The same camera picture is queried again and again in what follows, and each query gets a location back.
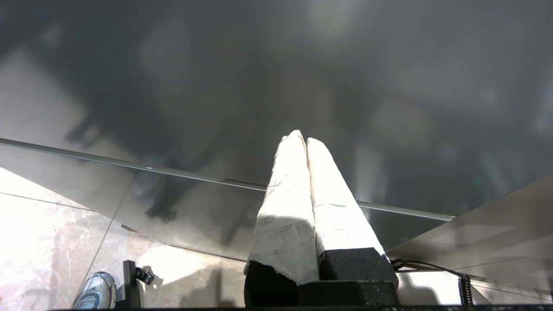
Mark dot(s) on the flat grey panel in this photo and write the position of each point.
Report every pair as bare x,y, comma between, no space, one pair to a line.
497,242

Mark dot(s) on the black bracket with clip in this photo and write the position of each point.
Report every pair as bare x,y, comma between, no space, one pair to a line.
131,285

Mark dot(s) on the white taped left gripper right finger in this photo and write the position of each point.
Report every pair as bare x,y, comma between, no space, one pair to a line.
337,216

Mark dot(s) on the grey sneaker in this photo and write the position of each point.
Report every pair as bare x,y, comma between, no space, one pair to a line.
96,291

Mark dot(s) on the stainless steel appliance door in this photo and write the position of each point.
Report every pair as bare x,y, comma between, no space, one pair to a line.
173,65

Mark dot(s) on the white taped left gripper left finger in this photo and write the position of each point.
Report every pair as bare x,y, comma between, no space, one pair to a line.
285,216

